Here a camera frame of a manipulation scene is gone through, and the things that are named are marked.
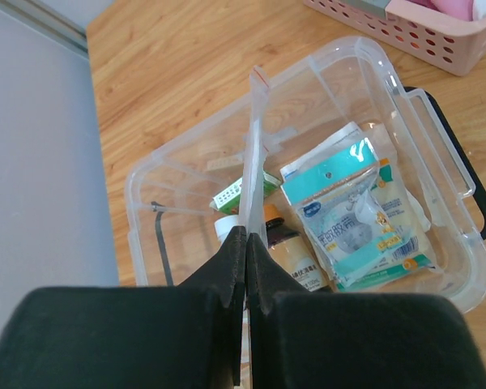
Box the pink folded cloth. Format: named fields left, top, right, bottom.
left=410, top=0, right=473, bottom=21

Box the white folded cloth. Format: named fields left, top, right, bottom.
left=471, top=0, right=486, bottom=21

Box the teal plaster packet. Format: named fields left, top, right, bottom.
left=282, top=138, right=389, bottom=287

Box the clear plastic medicine box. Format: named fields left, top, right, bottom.
left=125, top=36, right=486, bottom=312

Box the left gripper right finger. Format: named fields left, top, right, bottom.
left=246, top=234, right=486, bottom=388

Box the pink plastic basket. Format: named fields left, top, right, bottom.
left=304, top=0, right=486, bottom=76

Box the white medicine bottle green label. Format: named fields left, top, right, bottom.
left=214, top=215, right=239, bottom=244

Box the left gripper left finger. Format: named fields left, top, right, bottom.
left=0, top=226, right=246, bottom=388

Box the green white bandage packet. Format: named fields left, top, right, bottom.
left=279, top=122, right=435, bottom=291

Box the brown glass bottle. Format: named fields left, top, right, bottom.
left=263, top=204, right=330, bottom=292

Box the green medicine box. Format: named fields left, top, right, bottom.
left=209, top=169, right=280, bottom=216

